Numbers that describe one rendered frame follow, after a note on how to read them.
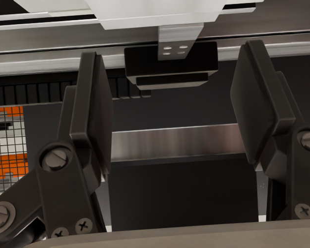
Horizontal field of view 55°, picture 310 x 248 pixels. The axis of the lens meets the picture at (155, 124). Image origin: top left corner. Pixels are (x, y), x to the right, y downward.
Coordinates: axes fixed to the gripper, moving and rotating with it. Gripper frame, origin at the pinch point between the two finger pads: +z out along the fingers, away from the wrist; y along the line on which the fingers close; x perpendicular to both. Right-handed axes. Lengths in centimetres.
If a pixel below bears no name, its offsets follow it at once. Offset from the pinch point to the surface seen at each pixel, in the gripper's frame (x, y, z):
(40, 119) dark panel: -46, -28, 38
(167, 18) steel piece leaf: -3.8, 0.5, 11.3
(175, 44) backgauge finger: -9.7, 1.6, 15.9
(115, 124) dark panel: -48, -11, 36
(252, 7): -3.5, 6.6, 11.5
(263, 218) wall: -488, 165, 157
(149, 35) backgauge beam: -17.8, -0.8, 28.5
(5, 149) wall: -330, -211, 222
